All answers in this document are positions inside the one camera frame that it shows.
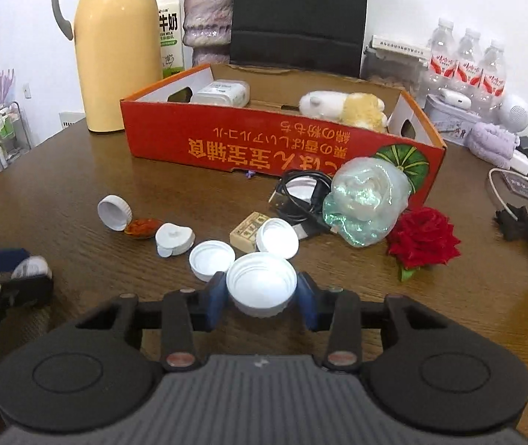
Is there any clear storage box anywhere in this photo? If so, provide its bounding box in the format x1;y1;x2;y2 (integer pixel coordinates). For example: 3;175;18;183
361;34;431;96

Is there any red cardboard box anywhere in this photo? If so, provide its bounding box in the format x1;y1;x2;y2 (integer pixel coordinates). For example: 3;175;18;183
120;63;447;209

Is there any purple textured vase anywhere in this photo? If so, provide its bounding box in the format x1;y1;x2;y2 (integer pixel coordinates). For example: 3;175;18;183
182;0;236;68

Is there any white charger plug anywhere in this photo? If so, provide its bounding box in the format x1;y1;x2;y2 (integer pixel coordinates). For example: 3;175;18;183
509;148;528;174

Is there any white cable tangle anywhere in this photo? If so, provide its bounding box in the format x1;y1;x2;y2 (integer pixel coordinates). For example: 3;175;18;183
488;136;528;246

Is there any white round speaker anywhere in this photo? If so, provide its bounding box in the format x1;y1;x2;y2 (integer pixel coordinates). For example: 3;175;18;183
498;93;528;134

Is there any white heart-shaped case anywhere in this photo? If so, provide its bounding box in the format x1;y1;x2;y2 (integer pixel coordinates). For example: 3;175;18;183
155;223;196;258

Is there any metal storage rack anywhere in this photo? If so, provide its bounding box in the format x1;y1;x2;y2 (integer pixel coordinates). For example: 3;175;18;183
0;99;33;195

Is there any white wet wipes pack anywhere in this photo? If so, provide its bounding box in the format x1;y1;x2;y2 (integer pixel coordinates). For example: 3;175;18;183
190;80;250;107

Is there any black usb cable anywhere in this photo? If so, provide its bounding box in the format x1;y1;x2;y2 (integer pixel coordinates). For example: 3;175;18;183
269;169;339;237

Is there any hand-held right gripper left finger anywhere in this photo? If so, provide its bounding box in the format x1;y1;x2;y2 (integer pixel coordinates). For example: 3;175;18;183
76;271;228;372

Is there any white flat box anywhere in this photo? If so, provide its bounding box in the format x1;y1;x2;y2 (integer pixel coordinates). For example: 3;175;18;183
59;110;87;129

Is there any purple fuzzy headband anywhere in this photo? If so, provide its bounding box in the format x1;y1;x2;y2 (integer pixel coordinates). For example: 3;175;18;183
466;122;521;171

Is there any red artificial rose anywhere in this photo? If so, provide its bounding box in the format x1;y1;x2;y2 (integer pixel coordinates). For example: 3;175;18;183
386;207;463;283

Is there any white green milk carton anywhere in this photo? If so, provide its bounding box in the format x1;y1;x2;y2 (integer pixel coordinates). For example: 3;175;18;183
153;0;186;79

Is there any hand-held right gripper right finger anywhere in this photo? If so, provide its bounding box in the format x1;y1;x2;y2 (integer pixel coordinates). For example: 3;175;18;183
296;271;447;374

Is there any purple wall decoration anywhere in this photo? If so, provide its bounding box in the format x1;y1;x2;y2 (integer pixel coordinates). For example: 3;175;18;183
0;55;17;103

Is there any yellow thermos jug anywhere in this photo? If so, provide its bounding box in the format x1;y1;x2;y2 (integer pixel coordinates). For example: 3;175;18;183
52;0;163;133

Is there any white earbuds case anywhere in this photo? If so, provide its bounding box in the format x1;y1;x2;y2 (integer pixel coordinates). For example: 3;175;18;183
437;90;471;107

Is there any black hair clip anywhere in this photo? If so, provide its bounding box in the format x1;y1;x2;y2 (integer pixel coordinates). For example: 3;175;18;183
495;204;528;247

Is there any large white bottle cap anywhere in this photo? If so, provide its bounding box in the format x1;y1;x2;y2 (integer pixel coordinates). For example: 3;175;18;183
226;254;298;320

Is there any dark patterned card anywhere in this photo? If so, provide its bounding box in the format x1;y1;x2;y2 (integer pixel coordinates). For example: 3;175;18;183
500;171;528;205

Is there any yellow white plush toy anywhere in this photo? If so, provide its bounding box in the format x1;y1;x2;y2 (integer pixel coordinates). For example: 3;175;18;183
298;91;389;131

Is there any iridescent plastic wrap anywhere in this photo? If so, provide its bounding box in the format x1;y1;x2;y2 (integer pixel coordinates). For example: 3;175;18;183
322;156;417;248

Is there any pale blue tin box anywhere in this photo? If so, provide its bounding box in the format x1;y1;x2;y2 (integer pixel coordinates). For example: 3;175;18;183
424;94;482;146

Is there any small beige box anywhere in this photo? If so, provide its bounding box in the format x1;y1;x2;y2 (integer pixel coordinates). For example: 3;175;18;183
229;212;267;247

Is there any orange red snack packet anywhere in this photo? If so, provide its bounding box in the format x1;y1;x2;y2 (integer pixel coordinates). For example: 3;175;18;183
124;218;163;240

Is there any black paper bag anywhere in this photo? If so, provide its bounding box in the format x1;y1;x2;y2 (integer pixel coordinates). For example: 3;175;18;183
229;0;369;79

